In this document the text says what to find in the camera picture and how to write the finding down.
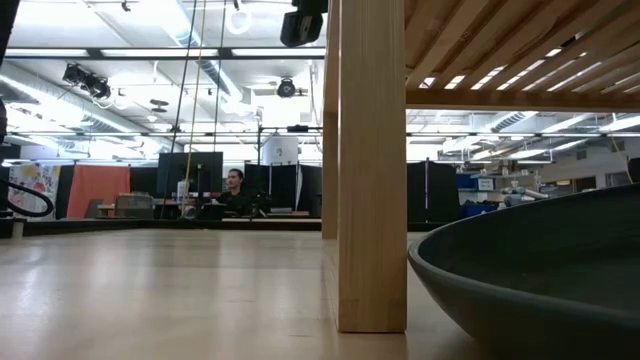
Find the dark green plate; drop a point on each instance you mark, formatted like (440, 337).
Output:
(525, 260)

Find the wooden slatted shelf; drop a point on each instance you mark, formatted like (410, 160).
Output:
(372, 175)

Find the black partition panel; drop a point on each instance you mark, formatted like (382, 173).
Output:
(440, 190)
(280, 185)

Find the person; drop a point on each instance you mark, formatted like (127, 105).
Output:
(234, 197)

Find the black ceiling spotlight cluster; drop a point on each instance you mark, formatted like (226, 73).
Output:
(95, 87)

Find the blue storage bin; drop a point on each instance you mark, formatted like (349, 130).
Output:
(467, 181)

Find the cardboard box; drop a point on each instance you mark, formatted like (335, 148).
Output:
(132, 206)

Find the red cloth partition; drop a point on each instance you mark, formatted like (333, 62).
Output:
(97, 190)

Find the colourful poster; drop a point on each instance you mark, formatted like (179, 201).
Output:
(32, 185)

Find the black round hanging camera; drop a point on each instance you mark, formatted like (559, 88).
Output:
(286, 88)

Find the black overhead frame bar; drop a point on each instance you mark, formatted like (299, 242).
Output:
(95, 52)

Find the black metal table frame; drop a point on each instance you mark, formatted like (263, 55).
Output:
(150, 225)

